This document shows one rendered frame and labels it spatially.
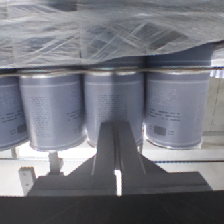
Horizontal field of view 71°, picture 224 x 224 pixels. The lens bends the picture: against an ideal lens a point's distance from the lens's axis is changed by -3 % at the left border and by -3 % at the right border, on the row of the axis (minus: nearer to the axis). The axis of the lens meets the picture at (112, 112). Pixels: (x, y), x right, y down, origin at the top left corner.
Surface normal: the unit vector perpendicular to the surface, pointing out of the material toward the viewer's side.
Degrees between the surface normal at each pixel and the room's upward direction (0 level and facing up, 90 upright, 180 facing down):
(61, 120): 91
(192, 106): 90
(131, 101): 91
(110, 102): 90
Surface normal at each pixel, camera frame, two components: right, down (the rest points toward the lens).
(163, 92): -0.67, 0.22
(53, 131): 0.28, 0.26
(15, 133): 0.80, 0.15
